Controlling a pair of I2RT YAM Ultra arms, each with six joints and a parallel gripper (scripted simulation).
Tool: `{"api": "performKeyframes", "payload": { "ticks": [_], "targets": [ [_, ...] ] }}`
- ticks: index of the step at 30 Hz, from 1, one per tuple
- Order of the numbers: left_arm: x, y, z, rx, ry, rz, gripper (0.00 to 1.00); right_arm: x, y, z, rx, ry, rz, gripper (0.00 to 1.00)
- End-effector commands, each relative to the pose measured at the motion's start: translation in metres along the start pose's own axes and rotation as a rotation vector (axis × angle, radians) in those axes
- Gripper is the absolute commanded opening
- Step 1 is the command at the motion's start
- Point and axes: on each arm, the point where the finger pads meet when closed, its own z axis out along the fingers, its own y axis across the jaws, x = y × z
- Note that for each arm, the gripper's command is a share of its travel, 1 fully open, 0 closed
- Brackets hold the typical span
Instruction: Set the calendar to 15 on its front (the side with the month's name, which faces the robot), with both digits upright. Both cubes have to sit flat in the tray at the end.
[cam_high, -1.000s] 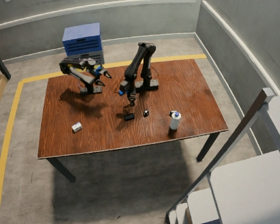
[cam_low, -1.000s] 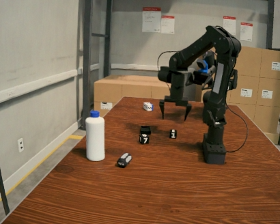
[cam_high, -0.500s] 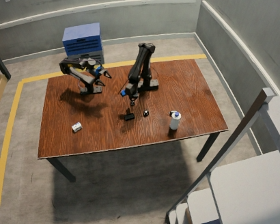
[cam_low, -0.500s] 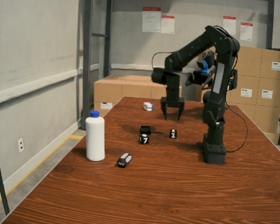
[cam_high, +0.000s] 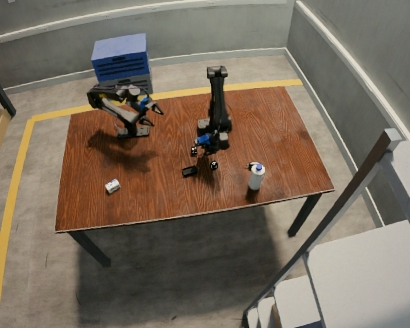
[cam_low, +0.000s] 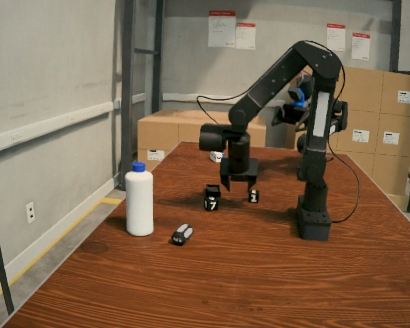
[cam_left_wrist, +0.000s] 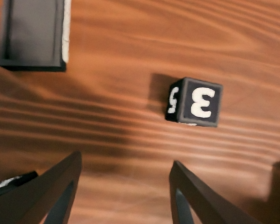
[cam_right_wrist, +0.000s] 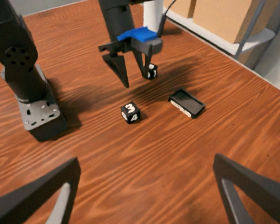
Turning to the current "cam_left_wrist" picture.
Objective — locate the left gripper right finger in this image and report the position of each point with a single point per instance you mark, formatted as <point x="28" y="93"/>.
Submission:
<point x="187" y="189"/>

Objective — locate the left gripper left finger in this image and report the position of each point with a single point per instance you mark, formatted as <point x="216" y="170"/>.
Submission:
<point x="31" y="202"/>

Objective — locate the black number cube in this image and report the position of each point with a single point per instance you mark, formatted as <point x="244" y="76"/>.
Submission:
<point x="196" y="102"/>
<point x="14" y="183"/>

